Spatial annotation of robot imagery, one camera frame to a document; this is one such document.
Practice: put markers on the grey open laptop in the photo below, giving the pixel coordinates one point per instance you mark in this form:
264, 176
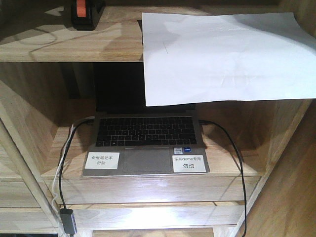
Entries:
146, 138

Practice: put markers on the grey usb hub adapter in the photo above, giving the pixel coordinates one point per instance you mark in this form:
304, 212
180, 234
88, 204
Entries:
68, 221

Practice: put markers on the black orange stapler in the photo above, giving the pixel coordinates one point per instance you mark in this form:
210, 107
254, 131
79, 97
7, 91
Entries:
85, 14

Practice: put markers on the white label left palmrest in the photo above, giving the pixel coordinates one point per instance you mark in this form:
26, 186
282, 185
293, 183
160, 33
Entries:
102, 160

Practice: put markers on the white label right palmrest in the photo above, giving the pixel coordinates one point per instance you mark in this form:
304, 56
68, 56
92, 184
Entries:
188, 164

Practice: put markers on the wooden shelf unit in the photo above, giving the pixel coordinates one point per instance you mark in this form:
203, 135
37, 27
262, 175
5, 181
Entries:
41, 56

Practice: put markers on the white paper sheet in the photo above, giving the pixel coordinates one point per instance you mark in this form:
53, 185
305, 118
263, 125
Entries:
243, 57

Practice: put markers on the white label palmrest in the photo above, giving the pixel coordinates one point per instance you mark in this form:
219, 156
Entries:
102, 160
188, 164

